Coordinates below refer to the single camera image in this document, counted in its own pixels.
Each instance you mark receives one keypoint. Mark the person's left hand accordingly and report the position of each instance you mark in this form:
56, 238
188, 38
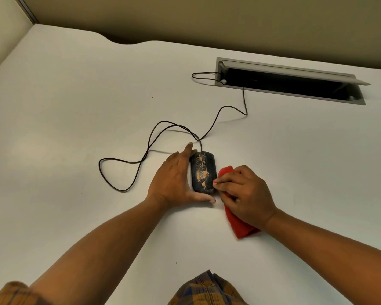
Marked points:
170, 184

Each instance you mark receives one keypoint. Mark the person's right hand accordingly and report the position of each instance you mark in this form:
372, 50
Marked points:
249, 200

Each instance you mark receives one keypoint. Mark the red cloth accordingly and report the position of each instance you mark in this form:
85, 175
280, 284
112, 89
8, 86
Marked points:
241, 230

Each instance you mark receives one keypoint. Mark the black computer mouse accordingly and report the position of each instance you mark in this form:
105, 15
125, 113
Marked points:
206, 165

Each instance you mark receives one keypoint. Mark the person's right forearm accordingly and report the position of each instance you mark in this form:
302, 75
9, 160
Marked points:
330, 260

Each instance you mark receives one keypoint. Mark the person's left forearm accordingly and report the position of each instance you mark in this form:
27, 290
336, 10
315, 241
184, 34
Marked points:
104, 254

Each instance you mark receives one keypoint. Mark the wide beige partition panel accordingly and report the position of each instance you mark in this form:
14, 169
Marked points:
209, 22

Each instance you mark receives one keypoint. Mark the cream rounded divider panel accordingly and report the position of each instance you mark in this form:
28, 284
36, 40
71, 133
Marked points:
3, 34

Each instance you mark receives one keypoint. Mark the grey metal partition post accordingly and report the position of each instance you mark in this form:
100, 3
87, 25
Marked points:
27, 10

